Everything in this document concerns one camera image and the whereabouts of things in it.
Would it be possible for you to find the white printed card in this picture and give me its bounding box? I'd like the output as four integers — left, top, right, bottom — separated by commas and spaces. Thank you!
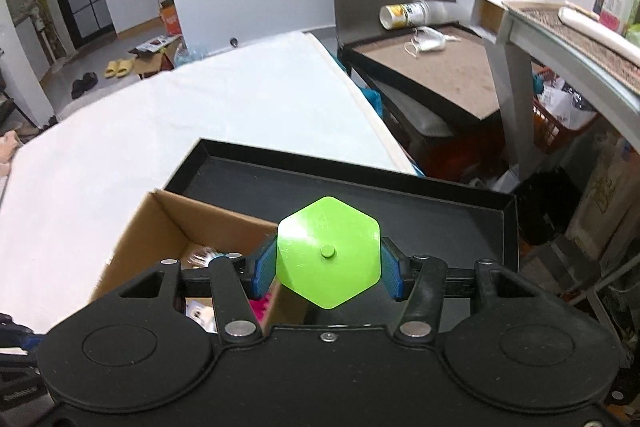
185, 297, 217, 334

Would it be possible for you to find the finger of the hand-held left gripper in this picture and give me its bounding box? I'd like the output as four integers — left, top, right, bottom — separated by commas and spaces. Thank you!
0, 314, 40, 352

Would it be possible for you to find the blue plastic bag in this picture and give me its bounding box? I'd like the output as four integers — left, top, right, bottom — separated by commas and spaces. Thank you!
362, 88, 387, 118

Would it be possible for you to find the white yellow bottle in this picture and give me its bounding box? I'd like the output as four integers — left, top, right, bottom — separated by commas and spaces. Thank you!
380, 0, 432, 30

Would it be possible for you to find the black shallow tray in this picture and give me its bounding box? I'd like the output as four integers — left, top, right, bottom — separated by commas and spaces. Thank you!
165, 138, 521, 323

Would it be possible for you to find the black shoes pair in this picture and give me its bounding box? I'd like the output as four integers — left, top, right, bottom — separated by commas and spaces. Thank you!
71, 72, 99, 100

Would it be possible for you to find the beige bag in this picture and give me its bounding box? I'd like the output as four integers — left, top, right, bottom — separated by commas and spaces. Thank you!
565, 132, 640, 259

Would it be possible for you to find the green hexagonal lid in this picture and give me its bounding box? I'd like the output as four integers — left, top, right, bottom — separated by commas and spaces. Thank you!
276, 196, 382, 310

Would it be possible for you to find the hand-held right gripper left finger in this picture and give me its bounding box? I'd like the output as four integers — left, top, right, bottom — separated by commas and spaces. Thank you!
117, 239, 281, 343

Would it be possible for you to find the clear plastic item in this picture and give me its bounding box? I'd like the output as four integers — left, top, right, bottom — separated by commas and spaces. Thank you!
181, 244, 227, 269

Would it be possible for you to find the orange cardboard box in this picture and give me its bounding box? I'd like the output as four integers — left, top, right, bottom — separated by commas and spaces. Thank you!
160, 2, 182, 38

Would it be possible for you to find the black chair seat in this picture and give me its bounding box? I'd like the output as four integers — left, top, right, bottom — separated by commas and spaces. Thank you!
370, 77, 457, 138

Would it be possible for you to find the brown cardboard box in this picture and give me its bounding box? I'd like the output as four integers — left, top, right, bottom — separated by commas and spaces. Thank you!
90, 189, 311, 333

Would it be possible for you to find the grey table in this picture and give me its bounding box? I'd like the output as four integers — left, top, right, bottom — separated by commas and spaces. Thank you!
472, 0, 640, 180

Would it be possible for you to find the flat printed carton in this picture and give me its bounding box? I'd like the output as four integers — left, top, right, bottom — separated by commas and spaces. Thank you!
127, 34, 183, 80

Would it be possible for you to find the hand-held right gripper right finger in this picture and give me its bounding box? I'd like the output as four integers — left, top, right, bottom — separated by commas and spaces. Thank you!
380, 237, 523, 343

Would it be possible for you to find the pink object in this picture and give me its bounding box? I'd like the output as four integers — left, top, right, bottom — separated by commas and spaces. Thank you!
249, 291, 281, 324

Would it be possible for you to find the white face mask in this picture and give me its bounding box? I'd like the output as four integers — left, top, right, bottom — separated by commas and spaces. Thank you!
404, 26, 458, 58

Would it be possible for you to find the pink white carton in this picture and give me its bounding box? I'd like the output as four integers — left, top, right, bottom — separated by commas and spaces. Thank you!
600, 0, 640, 34

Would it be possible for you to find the orange plastic basket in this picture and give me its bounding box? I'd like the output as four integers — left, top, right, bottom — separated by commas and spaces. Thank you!
531, 96, 601, 155

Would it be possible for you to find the yellow slippers pair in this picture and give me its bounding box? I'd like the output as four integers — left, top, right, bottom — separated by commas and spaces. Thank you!
104, 59, 134, 79

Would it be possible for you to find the woven table mat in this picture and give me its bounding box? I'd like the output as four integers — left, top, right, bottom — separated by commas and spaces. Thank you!
502, 0, 640, 95

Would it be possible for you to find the white rolled sheet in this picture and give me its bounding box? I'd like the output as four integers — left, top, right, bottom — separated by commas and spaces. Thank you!
557, 6, 640, 68

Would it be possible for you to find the black bin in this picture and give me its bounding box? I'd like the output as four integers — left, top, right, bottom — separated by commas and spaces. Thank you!
515, 169, 584, 247

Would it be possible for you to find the black box with brown inside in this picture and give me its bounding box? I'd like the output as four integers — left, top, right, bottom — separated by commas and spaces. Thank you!
328, 0, 503, 132

